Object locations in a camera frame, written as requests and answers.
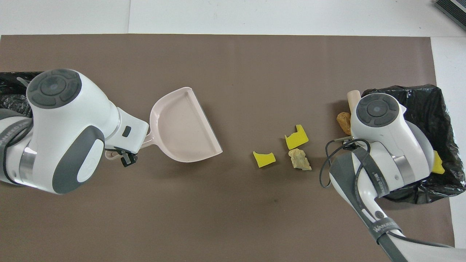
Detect brown oval bread piece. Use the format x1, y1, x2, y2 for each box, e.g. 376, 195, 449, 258
336, 112, 352, 136

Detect pink hand brush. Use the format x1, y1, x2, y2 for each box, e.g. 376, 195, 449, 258
347, 90, 362, 110

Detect pale beige rock-like chunk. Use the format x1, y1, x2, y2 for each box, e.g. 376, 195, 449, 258
288, 148, 312, 171

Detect notched yellow sponge piece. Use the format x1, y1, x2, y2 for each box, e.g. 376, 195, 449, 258
284, 124, 309, 150

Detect pink plastic dustpan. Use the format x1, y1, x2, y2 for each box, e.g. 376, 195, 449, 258
105, 87, 223, 163

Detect curved-edge yellow sponge piece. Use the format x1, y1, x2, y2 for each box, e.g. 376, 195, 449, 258
253, 151, 276, 168

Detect yellow sponge wedge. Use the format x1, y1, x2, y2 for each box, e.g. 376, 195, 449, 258
433, 150, 445, 175

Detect open bin with black bag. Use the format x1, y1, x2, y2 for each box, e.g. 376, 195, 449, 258
360, 84, 466, 203

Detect bin wrapped in black bag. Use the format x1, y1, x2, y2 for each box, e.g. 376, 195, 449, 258
0, 71, 48, 119

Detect brown table mat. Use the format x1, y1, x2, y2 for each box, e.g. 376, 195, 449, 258
0, 34, 457, 262

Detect dark ribbed panel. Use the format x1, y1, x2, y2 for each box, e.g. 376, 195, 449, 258
435, 0, 466, 30

